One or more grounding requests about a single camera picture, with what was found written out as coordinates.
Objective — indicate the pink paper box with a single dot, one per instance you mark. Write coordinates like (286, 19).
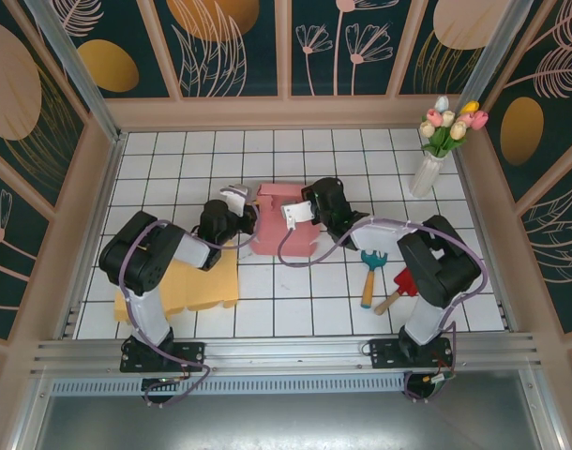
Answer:
(279, 239)

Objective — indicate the yellow paper box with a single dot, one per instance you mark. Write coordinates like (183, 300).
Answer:
(220, 281)

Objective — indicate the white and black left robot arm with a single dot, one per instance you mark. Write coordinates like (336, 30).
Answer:
(140, 253)

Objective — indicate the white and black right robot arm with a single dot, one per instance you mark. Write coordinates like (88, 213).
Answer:
(441, 262)

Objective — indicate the white ribbed vase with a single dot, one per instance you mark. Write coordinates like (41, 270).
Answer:
(425, 175)

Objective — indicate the pastel tulip bouquet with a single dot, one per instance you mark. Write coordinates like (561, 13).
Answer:
(447, 126)

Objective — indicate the grey metal sheet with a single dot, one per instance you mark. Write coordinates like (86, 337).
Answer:
(290, 422)

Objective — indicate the green circuit board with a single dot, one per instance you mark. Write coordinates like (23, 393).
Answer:
(440, 378)

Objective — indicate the aluminium table side rail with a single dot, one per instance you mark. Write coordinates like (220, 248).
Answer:
(469, 187)
(107, 187)

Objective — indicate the long aluminium mounting rail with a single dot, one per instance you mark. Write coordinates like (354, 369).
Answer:
(290, 349)

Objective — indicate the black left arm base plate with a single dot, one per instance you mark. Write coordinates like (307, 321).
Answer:
(192, 356)

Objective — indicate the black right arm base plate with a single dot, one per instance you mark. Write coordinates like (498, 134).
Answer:
(384, 354)

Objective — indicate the aluminium corner post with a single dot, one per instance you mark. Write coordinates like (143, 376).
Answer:
(503, 47)
(77, 70)

